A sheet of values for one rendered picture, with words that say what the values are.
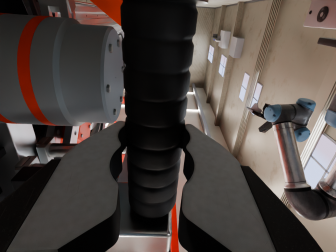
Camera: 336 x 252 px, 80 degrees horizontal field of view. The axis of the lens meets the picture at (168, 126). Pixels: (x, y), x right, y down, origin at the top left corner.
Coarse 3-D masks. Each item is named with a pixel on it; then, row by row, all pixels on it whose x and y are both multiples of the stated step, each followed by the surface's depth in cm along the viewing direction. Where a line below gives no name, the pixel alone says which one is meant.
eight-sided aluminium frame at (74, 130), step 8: (40, 0) 43; (48, 0) 43; (56, 0) 43; (64, 0) 43; (72, 0) 45; (40, 8) 44; (48, 8) 44; (56, 8) 44; (64, 8) 44; (72, 8) 45; (56, 16) 47; (64, 16) 44; (72, 16) 47; (48, 128) 49; (56, 128) 50; (72, 128) 49; (48, 136) 48; (56, 136) 50; (64, 136) 48; (72, 136) 49
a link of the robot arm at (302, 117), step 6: (300, 102) 89; (306, 102) 87; (312, 102) 87; (300, 108) 88; (306, 108) 88; (312, 108) 88; (300, 114) 88; (306, 114) 89; (294, 120) 92; (300, 120) 91; (306, 120) 90
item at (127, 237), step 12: (120, 192) 17; (120, 204) 16; (120, 216) 15; (132, 216) 15; (168, 216) 15; (120, 228) 14; (132, 228) 14; (144, 228) 14; (156, 228) 14; (168, 228) 14; (120, 240) 14; (132, 240) 14; (144, 240) 14; (156, 240) 14; (168, 240) 14
